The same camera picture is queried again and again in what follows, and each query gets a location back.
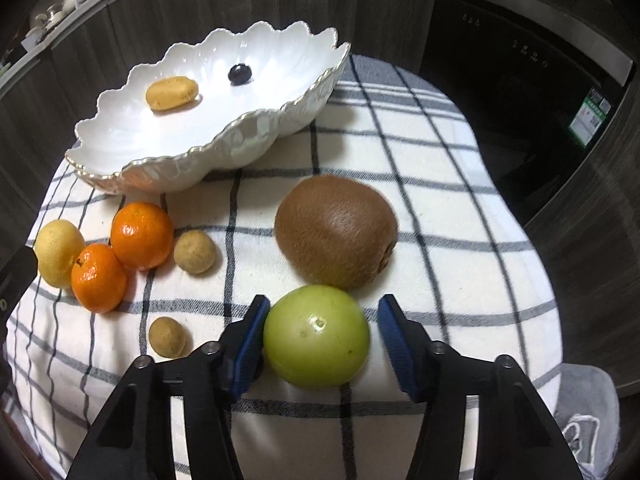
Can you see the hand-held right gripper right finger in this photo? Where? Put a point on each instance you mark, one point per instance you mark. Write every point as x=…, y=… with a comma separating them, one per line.
x=395, y=345

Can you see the white checked cloth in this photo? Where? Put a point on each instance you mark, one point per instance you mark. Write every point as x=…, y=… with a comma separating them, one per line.
x=450, y=210

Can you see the yellow lemon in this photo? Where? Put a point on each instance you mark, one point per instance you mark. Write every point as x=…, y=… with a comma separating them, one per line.
x=57, y=252

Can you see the green label sticker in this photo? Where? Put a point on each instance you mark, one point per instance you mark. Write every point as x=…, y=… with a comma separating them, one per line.
x=591, y=117

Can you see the tan oblong fruit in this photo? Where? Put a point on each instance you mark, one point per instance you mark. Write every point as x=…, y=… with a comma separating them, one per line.
x=172, y=94

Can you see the small brown longan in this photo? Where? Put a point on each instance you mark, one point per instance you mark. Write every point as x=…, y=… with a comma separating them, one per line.
x=167, y=337
x=195, y=252

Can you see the brown kiwi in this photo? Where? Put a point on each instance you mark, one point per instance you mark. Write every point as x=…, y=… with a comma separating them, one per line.
x=335, y=232

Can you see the white scalloped ceramic bowl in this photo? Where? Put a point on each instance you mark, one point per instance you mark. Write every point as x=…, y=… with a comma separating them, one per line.
x=250, y=95

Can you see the orange mandarin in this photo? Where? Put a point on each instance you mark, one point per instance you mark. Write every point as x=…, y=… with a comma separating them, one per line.
x=99, y=279
x=142, y=236

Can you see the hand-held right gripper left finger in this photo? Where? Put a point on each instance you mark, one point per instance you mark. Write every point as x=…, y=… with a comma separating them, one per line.
x=250, y=345

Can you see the dark purple grape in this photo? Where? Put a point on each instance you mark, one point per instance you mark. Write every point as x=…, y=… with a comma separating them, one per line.
x=239, y=74

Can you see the black built-in dishwasher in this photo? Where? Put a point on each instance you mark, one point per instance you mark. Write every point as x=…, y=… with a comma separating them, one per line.
x=500, y=85

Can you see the green jujube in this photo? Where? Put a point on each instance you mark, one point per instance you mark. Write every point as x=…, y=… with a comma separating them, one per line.
x=315, y=337

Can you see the grey slipper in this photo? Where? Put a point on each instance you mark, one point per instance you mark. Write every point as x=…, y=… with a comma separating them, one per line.
x=585, y=410

